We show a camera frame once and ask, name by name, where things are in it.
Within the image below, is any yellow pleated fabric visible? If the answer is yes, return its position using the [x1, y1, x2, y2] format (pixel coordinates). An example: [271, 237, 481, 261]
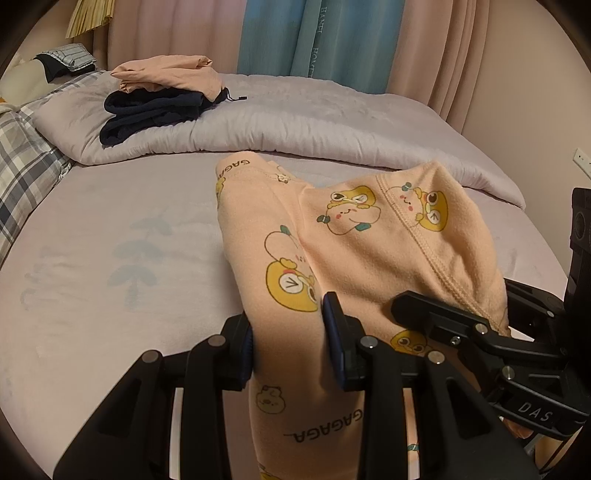
[66, 0, 115, 39]

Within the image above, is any folded peach garment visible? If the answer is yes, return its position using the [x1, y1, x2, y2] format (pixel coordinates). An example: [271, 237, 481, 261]
[111, 54, 226, 103]

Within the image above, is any beige pillow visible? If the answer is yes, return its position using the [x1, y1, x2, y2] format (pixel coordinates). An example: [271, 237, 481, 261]
[0, 60, 56, 101]

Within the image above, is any orange cartoon print shirt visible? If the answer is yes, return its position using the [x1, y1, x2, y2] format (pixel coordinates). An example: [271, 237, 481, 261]
[215, 151, 511, 480]

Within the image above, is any pink curtain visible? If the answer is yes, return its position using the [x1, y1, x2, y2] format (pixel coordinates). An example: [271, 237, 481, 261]
[95, 0, 250, 75]
[385, 0, 492, 134]

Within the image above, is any striped pillow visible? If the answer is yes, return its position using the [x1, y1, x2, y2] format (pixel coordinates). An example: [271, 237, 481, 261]
[34, 43, 98, 75]

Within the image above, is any grey quilt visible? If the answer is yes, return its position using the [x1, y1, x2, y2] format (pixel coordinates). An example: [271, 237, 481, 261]
[32, 71, 527, 210]

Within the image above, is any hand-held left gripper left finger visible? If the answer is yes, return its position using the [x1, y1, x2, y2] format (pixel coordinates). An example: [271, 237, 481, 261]
[53, 311, 254, 480]

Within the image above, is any dark navy cloth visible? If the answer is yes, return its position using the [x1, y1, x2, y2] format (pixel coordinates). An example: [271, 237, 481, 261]
[36, 54, 70, 82]

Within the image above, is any plaid duvet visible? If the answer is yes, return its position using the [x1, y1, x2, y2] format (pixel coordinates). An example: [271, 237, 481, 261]
[0, 99, 75, 266]

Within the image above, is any folded navy garment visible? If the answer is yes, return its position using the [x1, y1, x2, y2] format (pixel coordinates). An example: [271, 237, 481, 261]
[99, 89, 206, 148]

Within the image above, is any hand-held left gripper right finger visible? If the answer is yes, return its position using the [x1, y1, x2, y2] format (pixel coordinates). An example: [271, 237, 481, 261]
[322, 292, 539, 480]

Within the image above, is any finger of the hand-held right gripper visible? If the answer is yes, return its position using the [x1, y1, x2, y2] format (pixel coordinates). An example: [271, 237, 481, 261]
[505, 277, 570, 320]
[392, 291, 509, 354]

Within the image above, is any blue curtain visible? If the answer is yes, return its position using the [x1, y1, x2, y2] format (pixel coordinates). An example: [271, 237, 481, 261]
[236, 0, 402, 95]

